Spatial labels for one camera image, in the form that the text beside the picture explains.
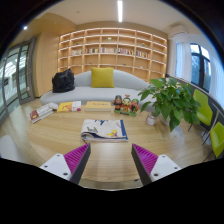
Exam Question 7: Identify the small white can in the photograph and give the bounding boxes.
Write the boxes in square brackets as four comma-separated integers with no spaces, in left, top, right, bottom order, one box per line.
[145,111,158,127]

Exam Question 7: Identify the white sheer curtain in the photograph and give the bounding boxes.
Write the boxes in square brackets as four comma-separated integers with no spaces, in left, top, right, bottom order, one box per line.
[209,54,224,108]
[174,41,193,83]

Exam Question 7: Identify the long ceiling light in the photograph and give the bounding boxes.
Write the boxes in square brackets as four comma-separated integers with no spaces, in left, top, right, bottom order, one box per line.
[116,0,124,23]

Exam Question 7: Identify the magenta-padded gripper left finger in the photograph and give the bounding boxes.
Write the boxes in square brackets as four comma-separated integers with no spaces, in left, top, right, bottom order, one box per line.
[39,143,92,185]

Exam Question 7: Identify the small patterned white pouch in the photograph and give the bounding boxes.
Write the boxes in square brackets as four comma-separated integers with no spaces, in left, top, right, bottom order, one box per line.
[47,101,60,111]

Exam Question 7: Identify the white wall air conditioner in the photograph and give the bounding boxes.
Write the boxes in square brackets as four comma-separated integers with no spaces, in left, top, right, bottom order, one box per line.
[169,23,189,38]

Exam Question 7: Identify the light grey curved sofa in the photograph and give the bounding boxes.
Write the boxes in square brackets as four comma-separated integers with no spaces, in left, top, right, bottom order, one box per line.
[39,69,158,106]

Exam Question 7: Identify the wooden wall shelf unit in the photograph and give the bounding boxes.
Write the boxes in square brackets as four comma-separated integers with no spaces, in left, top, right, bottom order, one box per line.
[57,27,169,83]

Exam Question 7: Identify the three-figure cartoon figurine set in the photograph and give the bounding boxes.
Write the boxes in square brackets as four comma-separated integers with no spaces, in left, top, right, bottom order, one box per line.
[112,94,140,117]

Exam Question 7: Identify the yellow and orange book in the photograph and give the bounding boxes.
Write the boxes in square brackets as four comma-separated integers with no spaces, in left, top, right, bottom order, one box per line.
[56,100,82,113]

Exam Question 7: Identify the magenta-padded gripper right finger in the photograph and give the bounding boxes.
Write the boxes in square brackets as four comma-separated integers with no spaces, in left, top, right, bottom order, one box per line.
[130,143,183,186]

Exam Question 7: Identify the green leafy potted plant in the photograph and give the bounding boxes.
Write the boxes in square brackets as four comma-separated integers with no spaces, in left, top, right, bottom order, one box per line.
[138,77,202,133]

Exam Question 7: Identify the yellow square cushion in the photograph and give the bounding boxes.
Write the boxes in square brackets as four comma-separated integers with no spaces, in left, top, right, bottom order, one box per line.
[90,66,116,89]

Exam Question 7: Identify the red and white book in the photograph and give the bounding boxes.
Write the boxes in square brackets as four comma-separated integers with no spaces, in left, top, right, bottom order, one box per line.
[29,103,55,124]

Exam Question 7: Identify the dark framed window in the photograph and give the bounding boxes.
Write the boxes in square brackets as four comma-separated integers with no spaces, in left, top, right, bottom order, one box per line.
[189,42,212,93]

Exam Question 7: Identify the glass door with grey frame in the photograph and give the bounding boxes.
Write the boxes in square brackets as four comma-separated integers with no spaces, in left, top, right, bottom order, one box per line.
[0,36,38,118]

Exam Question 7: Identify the black bag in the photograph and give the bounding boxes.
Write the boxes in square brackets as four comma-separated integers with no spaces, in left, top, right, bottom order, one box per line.
[51,68,76,94]

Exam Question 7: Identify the plain yellow book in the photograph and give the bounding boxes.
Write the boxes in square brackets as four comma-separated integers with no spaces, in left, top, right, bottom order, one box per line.
[84,100,113,112]

